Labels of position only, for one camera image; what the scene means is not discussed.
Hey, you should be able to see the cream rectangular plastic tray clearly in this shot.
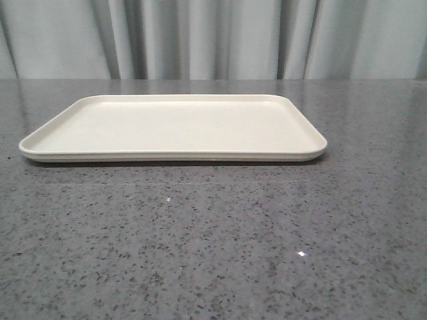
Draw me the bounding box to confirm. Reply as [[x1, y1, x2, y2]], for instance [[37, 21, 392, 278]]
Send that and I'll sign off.
[[19, 94, 328, 163]]

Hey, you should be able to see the grey pleated curtain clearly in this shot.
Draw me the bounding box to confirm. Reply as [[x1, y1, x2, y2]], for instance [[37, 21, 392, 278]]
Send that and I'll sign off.
[[1, 1, 426, 80]]

